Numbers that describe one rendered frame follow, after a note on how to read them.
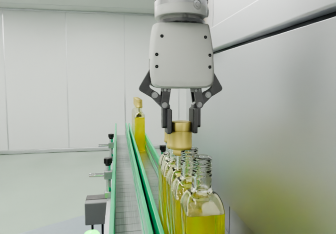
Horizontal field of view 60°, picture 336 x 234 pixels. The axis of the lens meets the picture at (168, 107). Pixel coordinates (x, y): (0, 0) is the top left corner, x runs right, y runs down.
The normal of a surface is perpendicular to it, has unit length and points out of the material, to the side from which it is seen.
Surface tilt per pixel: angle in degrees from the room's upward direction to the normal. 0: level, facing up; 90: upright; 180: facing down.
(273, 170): 90
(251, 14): 90
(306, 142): 90
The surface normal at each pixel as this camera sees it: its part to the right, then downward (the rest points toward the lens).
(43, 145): 0.17, 0.08
